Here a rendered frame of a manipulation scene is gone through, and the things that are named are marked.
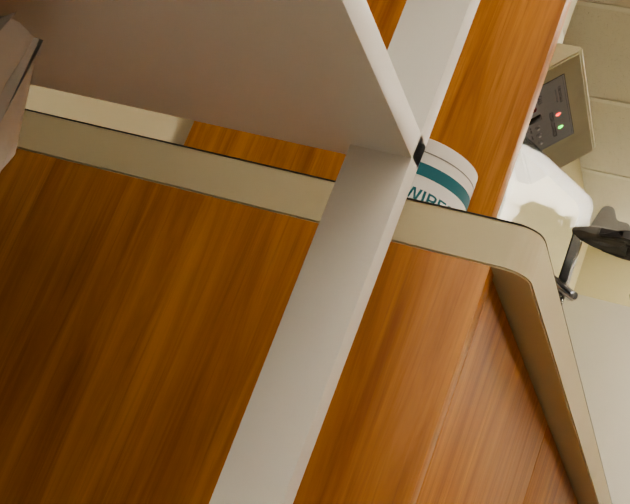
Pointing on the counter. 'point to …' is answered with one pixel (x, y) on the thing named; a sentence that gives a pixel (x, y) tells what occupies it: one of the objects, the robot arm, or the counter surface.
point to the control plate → (549, 103)
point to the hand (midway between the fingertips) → (578, 235)
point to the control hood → (581, 117)
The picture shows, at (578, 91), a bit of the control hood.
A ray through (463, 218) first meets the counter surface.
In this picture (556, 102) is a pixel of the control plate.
